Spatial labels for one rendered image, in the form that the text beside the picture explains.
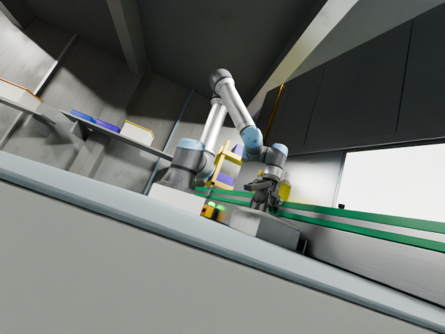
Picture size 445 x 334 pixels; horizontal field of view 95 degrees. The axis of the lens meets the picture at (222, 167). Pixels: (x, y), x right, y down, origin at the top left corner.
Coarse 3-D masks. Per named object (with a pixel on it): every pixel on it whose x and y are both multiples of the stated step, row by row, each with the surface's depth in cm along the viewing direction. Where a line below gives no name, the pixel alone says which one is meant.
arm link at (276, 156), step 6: (276, 144) 90; (282, 144) 89; (270, 150) 89; (276, 150) 88; (282, 150) 88; (270, 156) 88; (276, 156) 87; (282, 156) 88; (270, 162) 88; (276, 162) 87; (282, 162) 87; (282, 168) 88
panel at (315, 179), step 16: (400, 144) 87; (416, 144) 83; (432, 144) 78; (288, 160) 137; (304, 160) 126; (320, 160) 117; (336, 160) 108; (304, 176) 121; (320, 176) 112; (336, 176) 104; (304, 192) 116; (320, 192) 108; (336, 192) 101
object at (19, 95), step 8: (0, 80) 302; (0, 88) 300; (8, 88) 302; (16, 88) 305; (24, 88) 306; (0, 96) 299; (8, 96) 300; (16, 96) 303; (24, 96) 308; (32, 96) 322; (24, 104) 313; (32, 104) 327
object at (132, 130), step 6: (126, 126) 332; (132, 126) 334; (138, 126) 335; (126, 132) 330; (132, 132) 332; (138, 132) 334; (144, 132) 336; (150, 132) 340; (132, 138) 330; (138, 138) 332; (144, 138) 334; (150, 138) 351
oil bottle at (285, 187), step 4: (280, 180) 115; (284, 180) 112; (284, 184) 111; (288, 184) 112; (280, 188) 112; (284, 188) 110; (288, 188) 111; (280, 192) 110; (284, 192) 110; (288, 192) 111; (284, 196) 110; (288, 196) 111
